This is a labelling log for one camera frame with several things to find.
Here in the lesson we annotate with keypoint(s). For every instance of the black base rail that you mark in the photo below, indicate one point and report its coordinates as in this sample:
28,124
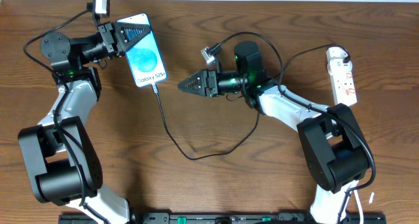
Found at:
282,217

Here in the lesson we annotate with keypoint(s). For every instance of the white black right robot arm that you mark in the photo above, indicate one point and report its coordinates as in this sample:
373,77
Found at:
335,150

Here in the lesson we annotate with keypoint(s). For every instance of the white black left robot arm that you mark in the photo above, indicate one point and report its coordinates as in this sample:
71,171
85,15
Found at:
61,163

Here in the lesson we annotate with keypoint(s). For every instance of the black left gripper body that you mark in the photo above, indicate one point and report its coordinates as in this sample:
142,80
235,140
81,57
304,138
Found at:
109,39

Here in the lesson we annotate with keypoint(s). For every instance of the blue Galaxy smartphone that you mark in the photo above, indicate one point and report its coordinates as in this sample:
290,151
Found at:
145,59

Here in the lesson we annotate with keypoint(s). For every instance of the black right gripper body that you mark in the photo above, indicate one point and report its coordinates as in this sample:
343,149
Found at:
211,83

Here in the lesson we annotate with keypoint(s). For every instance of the white power strip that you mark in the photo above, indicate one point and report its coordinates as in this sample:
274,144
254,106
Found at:
339,68

